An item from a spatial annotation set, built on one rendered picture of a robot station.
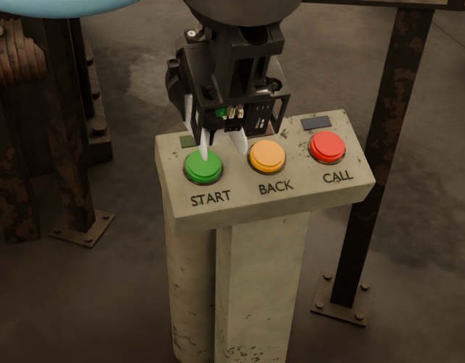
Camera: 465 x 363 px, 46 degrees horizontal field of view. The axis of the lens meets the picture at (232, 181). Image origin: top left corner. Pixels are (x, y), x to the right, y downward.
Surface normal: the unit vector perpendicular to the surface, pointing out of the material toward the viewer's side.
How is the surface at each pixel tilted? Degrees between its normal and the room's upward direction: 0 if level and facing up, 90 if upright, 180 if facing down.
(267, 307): 90
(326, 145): 20
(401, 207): 0
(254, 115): 110
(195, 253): 90
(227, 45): 91
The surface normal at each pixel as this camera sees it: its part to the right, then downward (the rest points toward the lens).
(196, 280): -0.11, 0.64
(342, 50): 0.03, -0.76
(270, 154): 0.12, -0.50
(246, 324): 0.28, 0.63
